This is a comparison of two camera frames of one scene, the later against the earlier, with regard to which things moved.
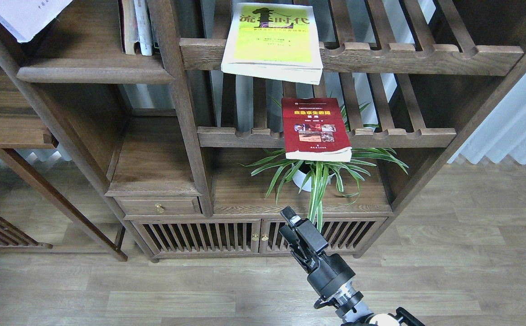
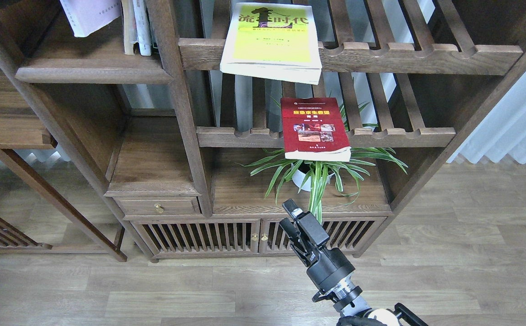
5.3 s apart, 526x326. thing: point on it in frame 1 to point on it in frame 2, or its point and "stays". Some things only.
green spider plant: (312, 177) stays
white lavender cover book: (24, 19) to (87, 16)
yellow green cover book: (279, 41) stays
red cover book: (314, 130) stays
